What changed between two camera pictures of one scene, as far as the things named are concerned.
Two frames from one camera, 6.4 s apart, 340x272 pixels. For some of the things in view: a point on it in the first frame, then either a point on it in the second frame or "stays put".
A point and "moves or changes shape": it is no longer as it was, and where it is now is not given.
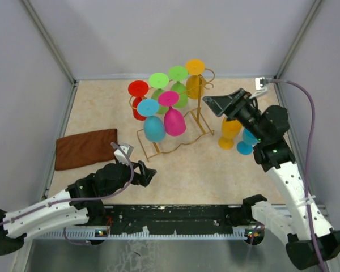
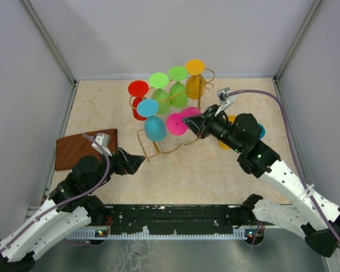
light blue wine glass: [154, 127] stays put
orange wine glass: [195, 68] stays put
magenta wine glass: [174, 122] moves or changes shape
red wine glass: [138, 89] stays put
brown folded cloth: [85, 149] stays put
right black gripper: [219, 104] to [200, 125]
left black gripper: [145, 173] to [126, 163]
